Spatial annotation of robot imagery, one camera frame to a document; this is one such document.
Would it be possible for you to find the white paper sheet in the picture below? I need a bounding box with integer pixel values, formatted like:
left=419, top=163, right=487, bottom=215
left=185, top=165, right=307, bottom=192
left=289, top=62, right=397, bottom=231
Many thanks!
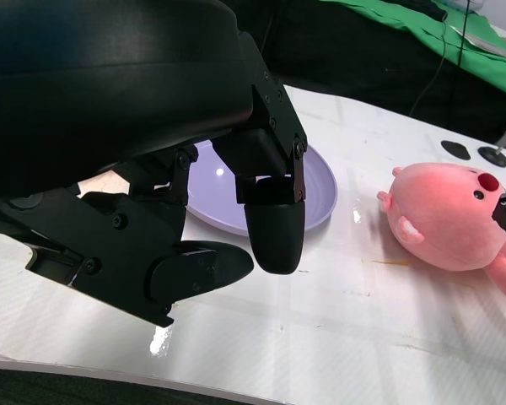
left=449, top=23, right=506, bottom=64

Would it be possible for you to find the green cloth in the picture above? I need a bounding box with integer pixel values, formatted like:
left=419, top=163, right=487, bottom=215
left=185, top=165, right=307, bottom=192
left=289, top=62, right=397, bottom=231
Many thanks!
left=320, top=0, right=506, bottom=106

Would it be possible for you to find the black oval table grommet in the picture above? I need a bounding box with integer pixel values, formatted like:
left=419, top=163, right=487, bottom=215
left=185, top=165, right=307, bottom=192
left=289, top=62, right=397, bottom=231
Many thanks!
left=441, top=140, right=470, bottom=159

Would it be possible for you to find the pink plush beaver doll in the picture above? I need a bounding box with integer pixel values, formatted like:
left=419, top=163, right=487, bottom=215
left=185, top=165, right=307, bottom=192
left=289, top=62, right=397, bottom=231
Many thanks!
left=377, top=162, right=506, bottom=307

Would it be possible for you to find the black backdrop cloth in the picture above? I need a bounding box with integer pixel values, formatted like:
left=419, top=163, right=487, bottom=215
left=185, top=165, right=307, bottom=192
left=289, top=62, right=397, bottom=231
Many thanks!
left=231, top=0, right=506, bottom=143

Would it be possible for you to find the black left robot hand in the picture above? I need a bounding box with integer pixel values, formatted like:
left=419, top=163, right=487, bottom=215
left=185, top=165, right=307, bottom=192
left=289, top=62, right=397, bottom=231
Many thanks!
left=0, top=0, right=309, bottom=328

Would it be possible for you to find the lilac round plate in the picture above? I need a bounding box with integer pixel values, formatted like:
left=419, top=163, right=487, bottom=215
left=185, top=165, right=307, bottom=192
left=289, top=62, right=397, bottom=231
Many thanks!
left=185, top=141, right=338, bottom=237

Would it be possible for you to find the thin black hanging cable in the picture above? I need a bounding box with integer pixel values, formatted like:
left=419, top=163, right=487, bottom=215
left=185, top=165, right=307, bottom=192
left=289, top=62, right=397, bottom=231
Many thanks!
left=411, top=10, right=450, bottom=117

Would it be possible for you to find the black round table disc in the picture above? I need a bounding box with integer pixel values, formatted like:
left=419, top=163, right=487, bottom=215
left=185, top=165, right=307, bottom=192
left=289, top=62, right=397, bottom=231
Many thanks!
left=477, top=145, right=506, bottom=166

